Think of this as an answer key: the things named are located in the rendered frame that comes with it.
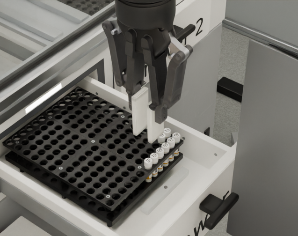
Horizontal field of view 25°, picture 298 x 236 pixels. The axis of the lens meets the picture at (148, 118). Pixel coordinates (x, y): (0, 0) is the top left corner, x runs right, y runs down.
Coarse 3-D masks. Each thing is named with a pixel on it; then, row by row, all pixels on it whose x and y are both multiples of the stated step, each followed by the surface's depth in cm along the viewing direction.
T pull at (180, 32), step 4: (192, 24) 129; (176, 28) 128; (180, 28) 128; (184, 28) 128; (188, 28) 128; (192, 28) 128; (176, 32) 127; (180, 32) 127; (184, 32) 127; (188, 32) 127; (176, 36) 126; (180, 36) 126; (184, 36) 127; (180, 40) 126
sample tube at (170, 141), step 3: (168, 138) 105; (171, 138) 105; (168, 141) 105; (171, 141) 105; (174, 141) 105; (171, 144) 105; (174, 144) 105; (171, 147) 105; (171, 156) 107; (171, 159) 107
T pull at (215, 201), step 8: (232, 192) 97; (208, 200) 96; (216, 200) 96; (224, 200) 96; (232, 200) 96; (200, 208) 96; (208, 208) 95; (216, 208) 95; (224, 208) 95; (216, 216) 94; (208, 224) 93; (216, 224) 94
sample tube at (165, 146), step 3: (162, 144) 104; (165, 144) 104; (168, 144) 104; (162, 147) 104; (165, 147) 104; (168, 147) 104; (165, 150) 104; (168, 150) 104; (165, 153) 104; (168, 159) 106; (165, 162) 106; (165, 165) 106
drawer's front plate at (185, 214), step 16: (224, 160) 99; (208, 176) 97; (224, 176) 99; (192, 192) 95; (208, 192) 97; (224, 192) 102; (176, 208) 92; (192, 208) 94; (160, 224) 90; (176, 224) 92; (192, 224) 97
